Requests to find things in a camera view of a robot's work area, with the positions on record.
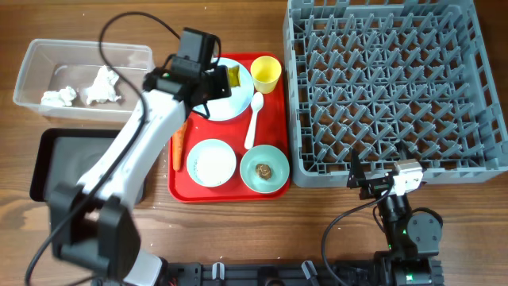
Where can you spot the brown food scrap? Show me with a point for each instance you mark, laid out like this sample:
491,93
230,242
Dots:
263,171

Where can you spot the white plastic spoon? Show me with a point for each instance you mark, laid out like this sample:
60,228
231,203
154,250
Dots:
256,105

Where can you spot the green bowl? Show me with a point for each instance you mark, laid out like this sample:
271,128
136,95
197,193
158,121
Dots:
265,154

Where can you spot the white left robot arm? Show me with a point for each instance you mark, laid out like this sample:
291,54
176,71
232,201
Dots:
92,223

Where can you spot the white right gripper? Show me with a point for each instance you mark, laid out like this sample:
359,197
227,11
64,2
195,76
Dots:
356,177

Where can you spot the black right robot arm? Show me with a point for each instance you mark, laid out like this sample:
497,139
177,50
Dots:
413,235

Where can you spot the large light blue plate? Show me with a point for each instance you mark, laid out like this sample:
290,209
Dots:
228,108

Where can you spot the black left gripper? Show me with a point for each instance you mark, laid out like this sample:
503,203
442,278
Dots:
219,83

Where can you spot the yellow plastic cup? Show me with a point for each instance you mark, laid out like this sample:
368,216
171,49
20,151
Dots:
265,72

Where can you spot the red serving tray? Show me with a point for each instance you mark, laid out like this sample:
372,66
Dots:
271,130

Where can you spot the light blue bowl with rice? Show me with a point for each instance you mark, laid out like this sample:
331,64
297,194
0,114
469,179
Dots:
211,163

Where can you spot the orange carrot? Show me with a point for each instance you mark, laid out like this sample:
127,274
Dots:
177,143

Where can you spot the clear plastic bin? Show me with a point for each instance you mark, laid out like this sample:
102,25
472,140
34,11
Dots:
52,65

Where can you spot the yellow snack wrapper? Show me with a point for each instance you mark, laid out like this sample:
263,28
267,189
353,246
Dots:
234,76

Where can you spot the grey dishwasher rack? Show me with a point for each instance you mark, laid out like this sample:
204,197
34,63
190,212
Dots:
365,76

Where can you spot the black plastic tray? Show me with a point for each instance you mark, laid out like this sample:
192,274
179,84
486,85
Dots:
64,155

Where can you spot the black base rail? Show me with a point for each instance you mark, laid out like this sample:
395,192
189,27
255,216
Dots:
278,274

